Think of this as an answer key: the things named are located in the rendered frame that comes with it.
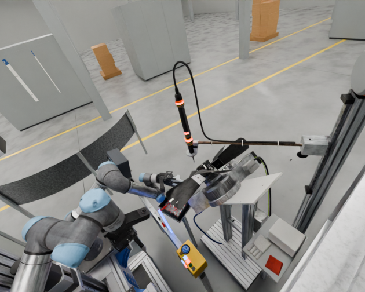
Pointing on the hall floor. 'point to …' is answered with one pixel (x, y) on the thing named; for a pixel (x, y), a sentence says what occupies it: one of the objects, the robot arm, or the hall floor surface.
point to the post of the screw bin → (189, 231)
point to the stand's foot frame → (232, 254)
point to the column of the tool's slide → (336, 157)
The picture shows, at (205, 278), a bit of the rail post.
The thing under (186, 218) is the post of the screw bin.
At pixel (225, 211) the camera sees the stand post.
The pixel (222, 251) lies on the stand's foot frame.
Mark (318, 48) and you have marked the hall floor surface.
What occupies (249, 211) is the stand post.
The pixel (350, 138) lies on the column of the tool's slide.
